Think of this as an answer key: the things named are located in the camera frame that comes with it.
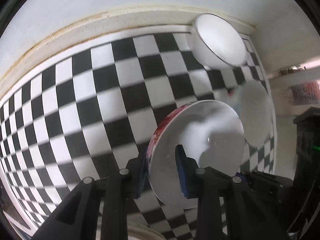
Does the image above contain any floral patterned white bowl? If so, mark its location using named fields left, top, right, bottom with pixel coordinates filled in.
left=146, top=100, right=245, bottom=209

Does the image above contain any small white bowl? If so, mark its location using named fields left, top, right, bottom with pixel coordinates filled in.
left=239, top=80, right=272, bottom=147

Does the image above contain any white bowl with dark rim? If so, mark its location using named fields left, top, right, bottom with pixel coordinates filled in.
left=187, top=14, right=248, bottom=69

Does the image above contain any white plate with striped rim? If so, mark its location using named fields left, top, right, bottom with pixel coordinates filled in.
left=127, top=224, right=165, bottom=240

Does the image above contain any black white checkered mat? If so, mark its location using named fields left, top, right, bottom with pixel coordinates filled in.
left=1, top=32, right=270, bottom=239

